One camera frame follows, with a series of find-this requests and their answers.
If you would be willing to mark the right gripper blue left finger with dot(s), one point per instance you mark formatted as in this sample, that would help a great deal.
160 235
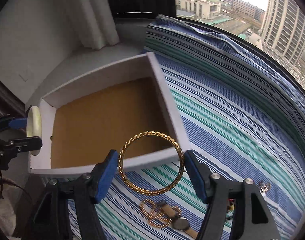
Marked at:
103 174

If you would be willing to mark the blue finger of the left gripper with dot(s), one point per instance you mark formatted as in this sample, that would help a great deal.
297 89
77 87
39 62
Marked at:
28 144
18 123

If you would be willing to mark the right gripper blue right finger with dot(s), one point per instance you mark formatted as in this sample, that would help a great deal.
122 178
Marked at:
199 174

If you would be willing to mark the pale green jade bangle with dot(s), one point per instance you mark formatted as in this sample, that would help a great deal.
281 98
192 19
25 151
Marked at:
34 130

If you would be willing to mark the gold twisted bangle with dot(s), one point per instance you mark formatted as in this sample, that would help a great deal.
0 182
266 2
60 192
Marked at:
151 160

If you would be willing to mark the wristwatch with tan strap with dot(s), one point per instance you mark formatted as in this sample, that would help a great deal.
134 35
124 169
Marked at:
178 222

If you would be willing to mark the gold ring chain pendant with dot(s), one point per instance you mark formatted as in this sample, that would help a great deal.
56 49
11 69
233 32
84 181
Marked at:
264 187

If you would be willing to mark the white knit sleeve forearm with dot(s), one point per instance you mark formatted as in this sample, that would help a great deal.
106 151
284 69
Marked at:
7 214

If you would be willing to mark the white box with brown base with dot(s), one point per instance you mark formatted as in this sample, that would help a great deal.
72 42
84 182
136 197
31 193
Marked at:
85 118

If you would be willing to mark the blue green striped bedsheet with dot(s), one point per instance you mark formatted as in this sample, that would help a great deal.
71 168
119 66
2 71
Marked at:
242 118

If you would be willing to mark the white curtain left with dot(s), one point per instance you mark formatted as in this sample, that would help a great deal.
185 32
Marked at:
93 22

